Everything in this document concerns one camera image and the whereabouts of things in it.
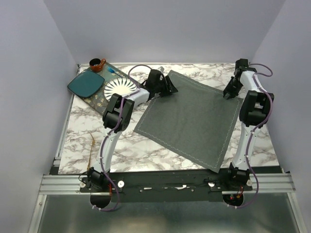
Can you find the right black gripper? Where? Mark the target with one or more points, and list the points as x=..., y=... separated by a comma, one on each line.
x=228, y=90

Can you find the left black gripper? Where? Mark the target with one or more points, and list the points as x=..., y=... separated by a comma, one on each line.
x=168, y=89

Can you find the grey cloth napkin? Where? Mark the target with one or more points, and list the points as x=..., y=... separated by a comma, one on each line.
x=196, y=122

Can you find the gold metal spoon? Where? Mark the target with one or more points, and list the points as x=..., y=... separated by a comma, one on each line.
x=91, y=150

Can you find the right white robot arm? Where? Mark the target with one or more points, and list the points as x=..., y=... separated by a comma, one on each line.
x=254, y=113

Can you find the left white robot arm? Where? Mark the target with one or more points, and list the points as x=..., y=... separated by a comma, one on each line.
x=116, y=119

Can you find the white striped round plate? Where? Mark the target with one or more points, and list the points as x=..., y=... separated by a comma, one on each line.
x=121, y=86

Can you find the floral rectangular serving tray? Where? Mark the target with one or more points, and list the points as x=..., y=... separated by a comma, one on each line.
x=97, y=101

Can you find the orange ceramic mug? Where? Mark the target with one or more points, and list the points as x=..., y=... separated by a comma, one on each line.
x=96, y=64

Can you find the teal square plate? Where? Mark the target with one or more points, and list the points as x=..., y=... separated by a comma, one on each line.
x=86, y=84

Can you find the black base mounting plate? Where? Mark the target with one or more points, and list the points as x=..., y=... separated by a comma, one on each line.
x=167, y=186

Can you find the aluminium frame rail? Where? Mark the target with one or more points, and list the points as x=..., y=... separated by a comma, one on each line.
x=59, y=185

